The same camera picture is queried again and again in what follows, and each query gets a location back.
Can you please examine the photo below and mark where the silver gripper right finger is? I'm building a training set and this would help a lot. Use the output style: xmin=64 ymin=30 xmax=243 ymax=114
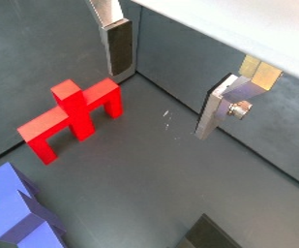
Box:
xmin=194 ymin=55 xmax=283 ymax=140

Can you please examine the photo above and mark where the red cross-shaped block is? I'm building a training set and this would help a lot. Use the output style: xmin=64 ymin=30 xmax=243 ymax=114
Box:
xmin=18 ymin=78 xmax=123 ymax=165

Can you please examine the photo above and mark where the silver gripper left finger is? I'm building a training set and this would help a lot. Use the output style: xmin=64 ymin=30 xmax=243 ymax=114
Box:
xmin=84 ymin=0 xmax=138 ymax=82

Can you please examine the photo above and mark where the purple cross-shaped block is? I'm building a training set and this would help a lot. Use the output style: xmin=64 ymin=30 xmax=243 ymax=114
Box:
xmin=0 ymin=163 xmax=66 ymax=248

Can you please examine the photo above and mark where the black angle bracket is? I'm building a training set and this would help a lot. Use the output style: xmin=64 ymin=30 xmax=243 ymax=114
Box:
xmin=175 ymin=214 xmax=242 ymax=248

